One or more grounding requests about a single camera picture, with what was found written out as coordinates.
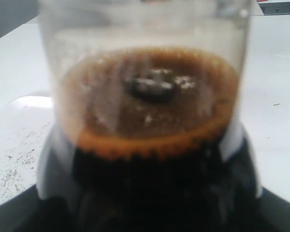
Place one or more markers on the dark soy sauce bottle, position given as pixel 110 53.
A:
pixel 147 135

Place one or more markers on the white plastic tray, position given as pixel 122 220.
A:
pixel 25 123

